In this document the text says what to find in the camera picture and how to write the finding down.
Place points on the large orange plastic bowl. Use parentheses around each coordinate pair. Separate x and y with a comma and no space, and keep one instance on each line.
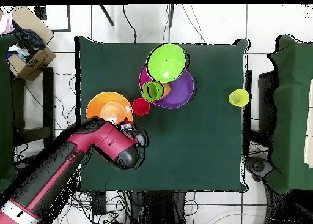
(102,106)

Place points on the green plastic cup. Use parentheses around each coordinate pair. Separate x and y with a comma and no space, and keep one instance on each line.
(151,91)

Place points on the pink plastic bowl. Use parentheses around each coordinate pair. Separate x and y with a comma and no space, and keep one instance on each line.
(143,74)

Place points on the orange plastic cup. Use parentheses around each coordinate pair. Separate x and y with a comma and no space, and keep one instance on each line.
(166,89)

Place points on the purple plastic bowl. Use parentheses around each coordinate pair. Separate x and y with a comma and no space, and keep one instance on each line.
(181,91)

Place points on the green plastic bowl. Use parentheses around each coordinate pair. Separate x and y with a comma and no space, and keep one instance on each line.
(167,62)

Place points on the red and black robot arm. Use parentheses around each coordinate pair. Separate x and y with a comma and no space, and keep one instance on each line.
(102,135)

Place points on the red plastic cup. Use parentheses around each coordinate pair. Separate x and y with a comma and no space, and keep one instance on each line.
(141,107)

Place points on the dark green tablecloth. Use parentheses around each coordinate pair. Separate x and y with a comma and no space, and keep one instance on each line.
(171,148)

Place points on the black power brick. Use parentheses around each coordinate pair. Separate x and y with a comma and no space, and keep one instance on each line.
(99,204)

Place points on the cardboard box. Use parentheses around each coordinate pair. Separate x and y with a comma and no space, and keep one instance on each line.
(36,67)

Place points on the black tripod leg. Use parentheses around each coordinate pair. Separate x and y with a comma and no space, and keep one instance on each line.
(106,15)
(171,16)

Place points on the yellow plastic cup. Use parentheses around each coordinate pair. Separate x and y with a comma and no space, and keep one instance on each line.
(239,98)

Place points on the dark green cloth cover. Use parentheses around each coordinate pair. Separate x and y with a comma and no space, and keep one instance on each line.
(5,99)
(293,87)

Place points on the dark blue clothing bundle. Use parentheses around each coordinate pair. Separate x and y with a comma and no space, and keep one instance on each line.
(29,40)

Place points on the black equipment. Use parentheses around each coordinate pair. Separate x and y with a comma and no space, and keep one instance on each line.
(258,166)

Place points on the pale pink cloth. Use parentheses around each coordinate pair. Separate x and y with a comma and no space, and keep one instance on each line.
(6,24)

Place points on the black metal frame stand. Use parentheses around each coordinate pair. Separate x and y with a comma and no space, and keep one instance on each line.
(48,99)

